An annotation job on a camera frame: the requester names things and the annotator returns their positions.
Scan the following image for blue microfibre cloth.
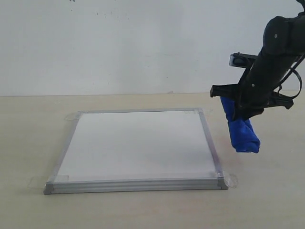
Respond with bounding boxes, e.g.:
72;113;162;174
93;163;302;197
220;97;261;154

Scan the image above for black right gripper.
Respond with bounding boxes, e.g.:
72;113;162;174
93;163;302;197
210;64;294;120

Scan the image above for clear tape near-right corner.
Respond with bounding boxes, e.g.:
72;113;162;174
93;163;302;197
217;171;238;190

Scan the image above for clear tape far-right corner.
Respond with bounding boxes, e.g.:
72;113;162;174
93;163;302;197
183;107;213;116

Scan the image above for clear tape far-left corner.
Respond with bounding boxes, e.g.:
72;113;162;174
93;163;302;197
64;112;81;121

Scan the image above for white aluminium-framed whiteboard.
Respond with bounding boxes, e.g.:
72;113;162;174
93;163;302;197
43;108;223;195

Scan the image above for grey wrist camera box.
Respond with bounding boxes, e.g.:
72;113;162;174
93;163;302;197
229;52;257;68

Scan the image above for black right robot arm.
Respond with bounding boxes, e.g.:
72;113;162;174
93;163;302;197
210;13;305;120

